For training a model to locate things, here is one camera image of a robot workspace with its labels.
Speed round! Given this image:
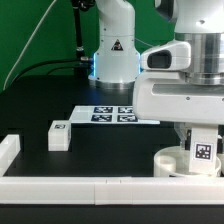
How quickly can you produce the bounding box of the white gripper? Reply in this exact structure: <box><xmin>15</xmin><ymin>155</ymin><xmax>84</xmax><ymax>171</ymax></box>
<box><xmin>133</xmin><ymin>40</ymin><xmax>224</xmax><ymax>149</ymax></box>

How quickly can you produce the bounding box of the white round stool seat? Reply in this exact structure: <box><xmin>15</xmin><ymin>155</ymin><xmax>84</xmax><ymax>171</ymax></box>
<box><xmin>153</xmin><ymin>146</ymin><xmax>221</xmax><ymax>177</ymax></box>

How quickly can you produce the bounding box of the white marker sheet with tags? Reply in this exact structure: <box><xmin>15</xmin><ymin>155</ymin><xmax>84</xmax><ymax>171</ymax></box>
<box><xmin>69</xmin><ymin>105</ymin><xmax>160</xmax><ymax>125</ymax></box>

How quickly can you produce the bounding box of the black pole with cables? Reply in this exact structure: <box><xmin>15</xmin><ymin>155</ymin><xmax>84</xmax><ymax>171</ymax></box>
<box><xmin>3</xmin><ymin>0</ymin><xmax>96</xmax><ymax>89</ymax></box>

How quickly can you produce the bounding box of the white U-shaped fence frame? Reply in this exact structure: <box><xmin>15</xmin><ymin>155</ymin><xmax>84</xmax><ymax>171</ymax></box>
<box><xmin>0</xmin><ymin>135</ymin><xmax>224</xmax><ymax>205</ymax></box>

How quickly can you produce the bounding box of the white cable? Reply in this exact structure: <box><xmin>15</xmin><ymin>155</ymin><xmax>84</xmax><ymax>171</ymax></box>
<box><xmin>2</xmin><ymin>0</ymin><xmax>58</xmax><ymax>93</ymax></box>

